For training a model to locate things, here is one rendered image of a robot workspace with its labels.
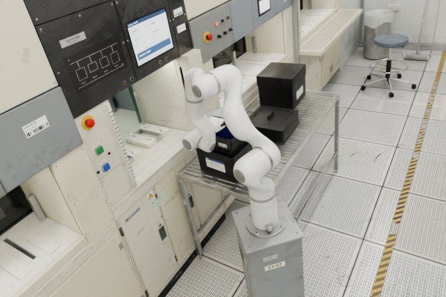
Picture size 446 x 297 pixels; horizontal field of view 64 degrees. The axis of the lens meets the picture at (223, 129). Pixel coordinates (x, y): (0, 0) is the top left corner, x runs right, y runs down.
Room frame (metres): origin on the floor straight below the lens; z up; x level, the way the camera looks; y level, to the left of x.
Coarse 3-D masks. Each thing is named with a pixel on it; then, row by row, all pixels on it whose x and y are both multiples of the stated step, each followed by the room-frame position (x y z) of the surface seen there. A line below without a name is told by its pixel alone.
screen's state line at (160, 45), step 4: (164, 40) 1.92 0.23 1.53; (168, 40) 1.94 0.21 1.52; (156, 44) 1.87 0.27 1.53; (160, 44) 1.89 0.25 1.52; (164, 44) 1.91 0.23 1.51; (168, 44) 1.94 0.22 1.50; (148, 48) 1.82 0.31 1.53; (152, 48) 1.84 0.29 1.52; (156, 48) 1.86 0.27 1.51; (160, 48) 1.88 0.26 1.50; (140, 52) 1.77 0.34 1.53; (144, 52) 1.79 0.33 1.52; (148, 52) 1.81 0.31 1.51; (152, 52) 1.83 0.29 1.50; (140, 56) 1.76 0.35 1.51; (144, 56) 1.78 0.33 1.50
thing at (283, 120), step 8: (256, 112) 2.17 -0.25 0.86; (264, 112) 2.15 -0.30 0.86; (272, 112) 2.09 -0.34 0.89; (280, 112) 2.11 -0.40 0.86; (288, 112) 2.10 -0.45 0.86; (296, 112) 2.08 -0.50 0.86; (256, 120) 2.06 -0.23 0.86; (264, 120) 2.04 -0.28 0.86; (272, 120) 2.03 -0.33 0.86; (280, 120) 2.01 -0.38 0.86; (288, 120) 1.99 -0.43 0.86; (296, 120) 2.06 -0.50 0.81; (256, 128) 1.98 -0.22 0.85; (264, 128) 1.95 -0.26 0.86; (272, 128) 1.93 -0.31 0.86; (280, 128) 1.91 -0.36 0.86; (288, 128) 1.95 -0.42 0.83; (272, 136) 1.91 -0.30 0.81; (280, 136) 1.88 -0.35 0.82; (288, 136) 1.94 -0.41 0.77; (280, 144) 1.88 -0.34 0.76
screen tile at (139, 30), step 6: (144, 24) 1.83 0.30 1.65; (132, 30) 1.76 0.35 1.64; (138, 30) 1.79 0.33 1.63; (144, 30) 1.82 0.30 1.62; (132, 36) 1.75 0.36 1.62; (150, 36) 1.84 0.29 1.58; (138, 42) 1.77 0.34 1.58; (144, 42) 1.80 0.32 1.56; (150, 42) 1.84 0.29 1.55; (138, 48) 1.76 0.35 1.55
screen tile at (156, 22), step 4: (164, 16) 1.95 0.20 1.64; (152, 20) 1.88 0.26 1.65; (156, 20) 1.90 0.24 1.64; (160, 20) 1.92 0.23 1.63; (152, 24) 1.87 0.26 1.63; (156, 24) 1.89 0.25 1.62; (160, 24) 1.92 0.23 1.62; (164, 24) 1.94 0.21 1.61; (152, 28) 1.87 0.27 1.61; (164, 28) 1.94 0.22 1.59; (152, 32) 1.86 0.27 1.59; (156, 32) 1.88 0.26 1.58; (160, 32) 1.91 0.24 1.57; (164, 32) 1.93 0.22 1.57; (168, 32) 1.95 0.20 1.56; (156, 36) 1.88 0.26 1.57; (160, 36) 1.90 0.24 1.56; (164, 36) 1.92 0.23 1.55; (156, 40) 1.87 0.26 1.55
